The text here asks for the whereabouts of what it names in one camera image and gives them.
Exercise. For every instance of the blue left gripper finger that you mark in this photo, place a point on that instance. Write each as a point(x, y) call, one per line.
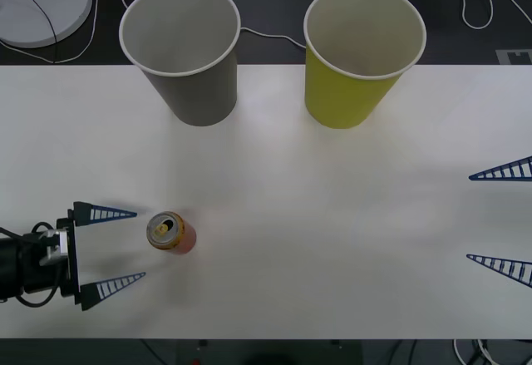
point(93, 293)
point(89, 214)

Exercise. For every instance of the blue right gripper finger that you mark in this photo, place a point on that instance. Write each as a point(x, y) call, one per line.
point(515, 171)
point(517, 269)

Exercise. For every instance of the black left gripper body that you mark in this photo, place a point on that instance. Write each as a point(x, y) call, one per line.
point(71, 273)

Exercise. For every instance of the orange and red drink can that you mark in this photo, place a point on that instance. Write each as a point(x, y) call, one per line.
point(172, 234)

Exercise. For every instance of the grey floor marker tag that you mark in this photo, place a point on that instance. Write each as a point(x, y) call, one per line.
point(503, 57)

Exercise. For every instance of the grey plastic waste bin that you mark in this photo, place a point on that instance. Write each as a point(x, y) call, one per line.
point(199, 99)

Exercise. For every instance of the yellow-green plastic waste bin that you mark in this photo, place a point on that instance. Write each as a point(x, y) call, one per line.
point(341, 99)

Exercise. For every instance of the round white disc base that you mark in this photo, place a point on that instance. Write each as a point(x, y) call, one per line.
point(25, 20)

